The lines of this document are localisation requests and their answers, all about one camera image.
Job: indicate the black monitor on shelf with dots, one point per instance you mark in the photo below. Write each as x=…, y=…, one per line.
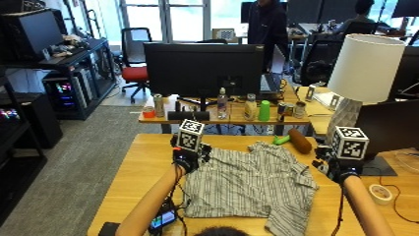
x=32, y=34

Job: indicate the green plastic cup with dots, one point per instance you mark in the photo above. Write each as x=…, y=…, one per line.
x=263, y=111

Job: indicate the large black monitor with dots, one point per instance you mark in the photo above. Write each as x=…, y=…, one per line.
x=202, y=69

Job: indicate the cream bottle with grey cap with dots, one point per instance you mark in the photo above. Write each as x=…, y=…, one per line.
x=250, y=108

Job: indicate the clear water bottle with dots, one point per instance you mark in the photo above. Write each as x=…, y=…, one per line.
x=222, y=105

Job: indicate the small marker tag stand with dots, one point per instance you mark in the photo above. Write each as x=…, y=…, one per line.
x=334, y=101
x=310, y=93

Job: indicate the person's right hand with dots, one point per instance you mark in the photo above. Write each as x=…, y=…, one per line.
x=339, y=168

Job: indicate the black shelf desk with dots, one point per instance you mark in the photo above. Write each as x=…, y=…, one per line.
x=83, y=65

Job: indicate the grey striped shirt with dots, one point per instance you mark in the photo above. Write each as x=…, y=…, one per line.
x=253, y=183

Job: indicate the black monitor with flat stand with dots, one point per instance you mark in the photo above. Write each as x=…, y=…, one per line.
x=388, y=128

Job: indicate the clear plastic container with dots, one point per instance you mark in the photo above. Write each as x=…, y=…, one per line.
x=407, y=160

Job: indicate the open laptop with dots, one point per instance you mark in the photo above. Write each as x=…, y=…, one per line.
x=271, y=78

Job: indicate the dark drink can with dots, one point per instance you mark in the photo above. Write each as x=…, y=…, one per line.
x=281, y=112

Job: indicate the black cylinder speaker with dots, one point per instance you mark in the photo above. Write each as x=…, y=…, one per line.
x=188, y=115

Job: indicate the white table lamp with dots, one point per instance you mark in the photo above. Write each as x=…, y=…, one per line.
x=364, y=69

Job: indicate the glass jar with lid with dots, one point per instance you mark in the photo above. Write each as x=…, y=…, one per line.
x=299, y=110

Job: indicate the white marker cube right glove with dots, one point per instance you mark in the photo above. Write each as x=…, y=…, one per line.
x=350, y=142

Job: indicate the computer tower with coloured lights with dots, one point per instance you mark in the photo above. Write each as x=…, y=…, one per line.
x=65, y=93

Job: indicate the orange small cup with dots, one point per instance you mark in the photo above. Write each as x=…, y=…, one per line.
x=149, y=112

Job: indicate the black device with lit screen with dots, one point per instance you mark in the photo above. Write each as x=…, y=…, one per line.
x=162, y=218

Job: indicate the black mesh office chair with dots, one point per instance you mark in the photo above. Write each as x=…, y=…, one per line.
x=318, y=62

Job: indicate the checkered calibration board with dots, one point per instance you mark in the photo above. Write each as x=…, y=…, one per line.
x=225, y=34

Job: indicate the white marker cube glove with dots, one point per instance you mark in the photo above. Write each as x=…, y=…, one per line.
x=190, y=135
x=350, y=142

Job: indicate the person's left hand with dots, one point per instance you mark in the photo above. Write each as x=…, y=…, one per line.
x=186, y=160

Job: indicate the white marker cube left glove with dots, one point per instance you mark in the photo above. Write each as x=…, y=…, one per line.
x=190, y=135

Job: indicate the black box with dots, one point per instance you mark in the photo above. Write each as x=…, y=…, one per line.
x=108, y=229

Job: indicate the red seat office chair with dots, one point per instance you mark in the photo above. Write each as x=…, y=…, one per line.
x=134, y=65

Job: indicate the wooden desk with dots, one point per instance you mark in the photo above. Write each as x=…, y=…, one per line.
x=226, y=114

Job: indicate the white tape roll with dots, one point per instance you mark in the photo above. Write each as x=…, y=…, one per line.
x=380, y=194

